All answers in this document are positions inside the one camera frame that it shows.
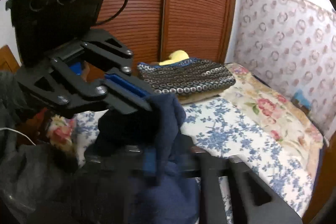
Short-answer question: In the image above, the white cable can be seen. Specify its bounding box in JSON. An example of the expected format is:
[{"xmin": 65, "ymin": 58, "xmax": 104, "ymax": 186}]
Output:
[{"xmin": 0, "ymin": 127, "xmax": 36, "ymax": 146}]

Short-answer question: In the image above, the blue floral white bedsheet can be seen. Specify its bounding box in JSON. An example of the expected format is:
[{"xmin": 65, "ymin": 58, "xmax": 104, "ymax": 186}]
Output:
[{"xmin": 73, "ymin": 97, "xmax": 315, "ymax": 224}]

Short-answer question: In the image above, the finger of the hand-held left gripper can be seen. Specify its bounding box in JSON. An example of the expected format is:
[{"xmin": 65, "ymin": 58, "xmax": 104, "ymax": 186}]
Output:
[
  {"xmin": 79, "ymin": 29, "xmax": 152, "ymax": 98},
  {"xmin": 16, "ymin": 56, "xmax": 154, "ymax": 119}
]

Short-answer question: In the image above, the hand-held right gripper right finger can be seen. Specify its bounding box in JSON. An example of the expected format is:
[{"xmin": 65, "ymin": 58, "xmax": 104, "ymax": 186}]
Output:
[{"xmin": 178, "ymin": 135, "xmax": 302, "ymax": 224}]

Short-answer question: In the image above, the yellow plush toy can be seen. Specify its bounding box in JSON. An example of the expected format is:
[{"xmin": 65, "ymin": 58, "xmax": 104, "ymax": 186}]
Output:
[{"xmin": 159, "ymin": 49, "xmax": 190, "ymax": 66}]

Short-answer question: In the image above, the circle-print sheer curtain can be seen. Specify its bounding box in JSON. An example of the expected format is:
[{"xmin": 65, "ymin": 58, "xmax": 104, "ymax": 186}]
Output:
[{"xmin": 232, "ymin": 0, "xmax": 336, "ymax": 135}]

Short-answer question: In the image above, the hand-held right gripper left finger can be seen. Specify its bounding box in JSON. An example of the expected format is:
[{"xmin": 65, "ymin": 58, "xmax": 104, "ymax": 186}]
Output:
[{"xmin": 26, "ymin": 147, "xmax": 161, "ymax": 224}]

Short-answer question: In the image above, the black cable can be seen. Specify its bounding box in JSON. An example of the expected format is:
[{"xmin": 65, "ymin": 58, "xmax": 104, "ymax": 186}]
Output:
[{"xmin": 96, "ymin": 0, "xmax": 129, "ymax": 25}]

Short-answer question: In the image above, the wooden headboard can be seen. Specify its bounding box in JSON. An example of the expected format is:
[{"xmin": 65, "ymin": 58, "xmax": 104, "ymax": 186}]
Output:
[{"xmin": 0, "ymin": 45, "xmax": 20, "ymax": 72}]

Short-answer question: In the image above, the dark circle-print pillow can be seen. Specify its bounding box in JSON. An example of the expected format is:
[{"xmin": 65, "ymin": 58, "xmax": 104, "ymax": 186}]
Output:
[{"xmin": 137, "ymin": 57, "xmax": 237, "ymax": 96}]

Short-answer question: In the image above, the navy printed t-shirt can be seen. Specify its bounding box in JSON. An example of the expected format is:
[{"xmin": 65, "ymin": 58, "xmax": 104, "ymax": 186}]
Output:
[{"xmin": 93, "ymin": 93, "xmax": 201, "ymax": 224}]

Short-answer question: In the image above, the pink floral cushion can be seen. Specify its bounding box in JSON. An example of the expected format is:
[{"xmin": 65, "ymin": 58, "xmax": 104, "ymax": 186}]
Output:
[{"xmin": 47, "ymin": 114, "xmax": 76, "ymax": 153}]

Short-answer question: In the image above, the wooden louvered wardrobe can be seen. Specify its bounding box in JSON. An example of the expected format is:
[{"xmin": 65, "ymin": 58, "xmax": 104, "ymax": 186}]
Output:
[{"xmin": 60, "ymin": 0, "xmax": 238, "ymax": 80}]

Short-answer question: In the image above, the blue plastic bag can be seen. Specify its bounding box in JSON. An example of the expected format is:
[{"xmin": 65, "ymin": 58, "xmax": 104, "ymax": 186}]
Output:
[{"xmin": 293, "ymin": 90, "xmax": 311, "ymax": 111}]

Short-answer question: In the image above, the cream floral blanket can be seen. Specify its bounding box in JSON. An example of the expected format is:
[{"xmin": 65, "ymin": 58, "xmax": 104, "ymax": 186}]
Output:
[{"xmin": 220, "ymin": 63, "xmax": 324, "ymax": 161}]

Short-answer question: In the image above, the person's grey jacket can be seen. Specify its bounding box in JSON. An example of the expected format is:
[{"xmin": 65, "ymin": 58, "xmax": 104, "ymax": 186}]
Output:
[{"xmin": 0, "ymin": 114, "xmax": 87, "ymax": 216}]

